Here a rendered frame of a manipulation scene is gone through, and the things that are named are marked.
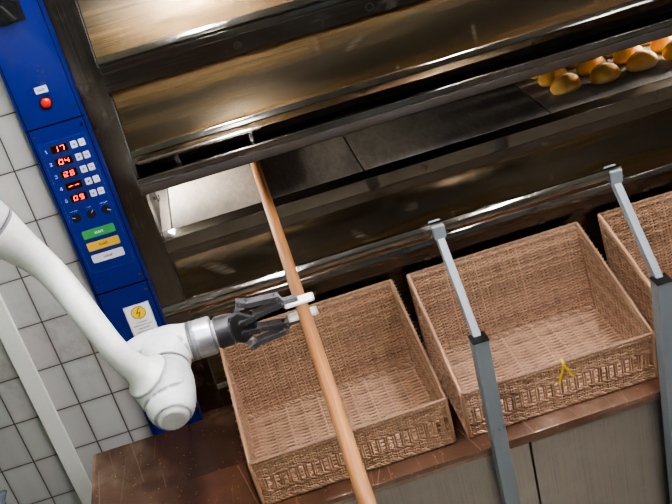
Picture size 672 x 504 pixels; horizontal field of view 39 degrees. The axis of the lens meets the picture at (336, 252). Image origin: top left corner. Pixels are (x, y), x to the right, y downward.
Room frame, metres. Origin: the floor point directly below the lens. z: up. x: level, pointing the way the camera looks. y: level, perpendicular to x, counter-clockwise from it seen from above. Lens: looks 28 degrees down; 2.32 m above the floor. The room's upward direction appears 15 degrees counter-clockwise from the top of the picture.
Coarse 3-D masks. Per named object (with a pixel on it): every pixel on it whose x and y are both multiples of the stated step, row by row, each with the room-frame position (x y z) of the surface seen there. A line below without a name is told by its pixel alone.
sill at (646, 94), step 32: (608, 96) 2.60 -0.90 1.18; (640, 96) 2.55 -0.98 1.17; (512, 128) 2.56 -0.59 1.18; (544, 128) 2.53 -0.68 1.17; (416, 160) 2.52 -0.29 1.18; (448, 160) 2.51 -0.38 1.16; (320, 192) 2.48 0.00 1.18; (352, 192) 2.48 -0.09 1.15; (192, 224) 2.50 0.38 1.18; (224, 224) 2.45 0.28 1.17; (256, 224) 2.46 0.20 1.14
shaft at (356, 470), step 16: (256, 176) 2.64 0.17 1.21; (272, 208) 2.40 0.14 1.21; (272, 224) 2.30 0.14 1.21; (288, 256) 2.10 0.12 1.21; (288, 272) 2.02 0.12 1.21; (304, 304) 1.86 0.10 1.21; (304, 320) 1.79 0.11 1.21; (320, 352) 1.65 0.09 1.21; (320, 368) 1.60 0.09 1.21; (320, 384) 1.56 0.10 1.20; (336, 400) 1.48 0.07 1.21; (336, 416) 1.43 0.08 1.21; (336, 432) 1.40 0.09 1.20; (352, 432) 1.39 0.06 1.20; (352, 448) 1.33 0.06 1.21; (352, 464) 1.29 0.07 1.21; (352, 480) 1.26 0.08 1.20; (368, 480) 1.25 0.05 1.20; (368, 496) 1.20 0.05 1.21
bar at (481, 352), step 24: (528, 192) 2.16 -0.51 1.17; (552, 192) 2.14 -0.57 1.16; (624, 192) 2.13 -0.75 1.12; (456, 216) 2.14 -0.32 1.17; (480, 216) 2.13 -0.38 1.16; (384, 240) 2.12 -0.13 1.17; (408, 240) 2.12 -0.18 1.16; (312, 264) 2.10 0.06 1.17; (336, 264) 2.11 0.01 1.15; (648, 264) 1.99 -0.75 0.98; (240, 288) 2.08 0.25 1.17; (456, 288) 2.02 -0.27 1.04; (168, 312) 2.07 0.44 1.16; (480, 336) 1.92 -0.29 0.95; (480, 360) 1.90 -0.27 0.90; (480, 384) 1.91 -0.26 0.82; (504, 432) 1.90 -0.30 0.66; (504, 456) 1.90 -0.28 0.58; (504, 480) 1.90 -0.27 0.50
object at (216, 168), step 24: (552, 48) 2.55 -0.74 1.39; (600, 48) 2.39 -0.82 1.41; (624, 48) 2.40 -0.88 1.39; (480, 72) 2.51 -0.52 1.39; (528, 72) 2.38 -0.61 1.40; (408, 96) 2.46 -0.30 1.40; (456, 96) 2.36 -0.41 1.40; (312, 120) 2.50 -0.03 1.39; (360, 120) 2.34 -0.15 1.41; (384, 120) 2.34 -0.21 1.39; (240, 144) 2.46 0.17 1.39; (288, 144) 2.33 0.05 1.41; (168, 168) 2.42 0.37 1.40; (216, 168) 2.31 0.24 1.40; (144, 192) 2.29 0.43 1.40
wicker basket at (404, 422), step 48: (384, 288) 2.45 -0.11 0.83; (288, 336) 2.41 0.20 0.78; (336, 336) 2.41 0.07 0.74; (384, 336) 2.42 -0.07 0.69; (240, 384) 2.37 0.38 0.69; (288, 384) 2.37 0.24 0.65; (336, 384) 2.37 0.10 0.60; (384, 384) 2.32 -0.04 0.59; (432, 384) 2.12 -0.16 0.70; (240, 432) 2.05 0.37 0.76; (288, 432) 2.22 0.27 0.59; (384, 432) 1.98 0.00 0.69; (432, 432) 2.05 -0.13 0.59; (288, 480) 2.01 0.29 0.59; (336, 480) 1.97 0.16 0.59
